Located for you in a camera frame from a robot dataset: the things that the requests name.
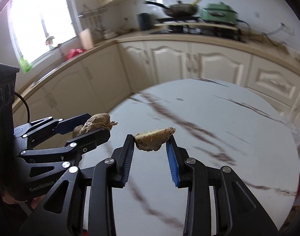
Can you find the red plastic basin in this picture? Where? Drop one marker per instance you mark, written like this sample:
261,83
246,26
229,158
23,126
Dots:
73,53

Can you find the person left hand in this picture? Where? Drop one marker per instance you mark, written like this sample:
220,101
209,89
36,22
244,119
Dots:
7,198

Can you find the cream lower cabinets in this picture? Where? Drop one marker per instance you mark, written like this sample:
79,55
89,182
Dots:
101,78

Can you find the green electric cooker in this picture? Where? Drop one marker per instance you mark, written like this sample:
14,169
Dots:
219,13

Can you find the black gas stove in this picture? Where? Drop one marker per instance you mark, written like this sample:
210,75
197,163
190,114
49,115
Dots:
197,27

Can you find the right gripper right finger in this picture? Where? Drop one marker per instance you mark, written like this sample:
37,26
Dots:
238,212

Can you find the wooden cutting board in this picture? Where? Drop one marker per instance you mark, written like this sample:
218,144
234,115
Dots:
86,39

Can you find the chrome sink faucet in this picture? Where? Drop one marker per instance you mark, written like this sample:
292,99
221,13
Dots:
49,42

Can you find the round white marble table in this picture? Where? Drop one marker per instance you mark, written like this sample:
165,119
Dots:
217,123

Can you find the kitchen window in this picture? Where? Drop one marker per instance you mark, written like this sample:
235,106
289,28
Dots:
32,21

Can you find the green dish soap bottle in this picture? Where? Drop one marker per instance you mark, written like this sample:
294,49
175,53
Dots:
24,64

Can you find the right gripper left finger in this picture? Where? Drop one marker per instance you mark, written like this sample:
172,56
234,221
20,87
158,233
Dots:
61,210

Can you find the black wok with lid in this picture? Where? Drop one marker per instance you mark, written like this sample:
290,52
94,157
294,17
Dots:
179,9

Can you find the black electric kettle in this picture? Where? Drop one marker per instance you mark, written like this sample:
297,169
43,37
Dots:
144,21

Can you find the hanging utensil rack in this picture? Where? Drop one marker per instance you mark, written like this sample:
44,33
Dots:
93,19

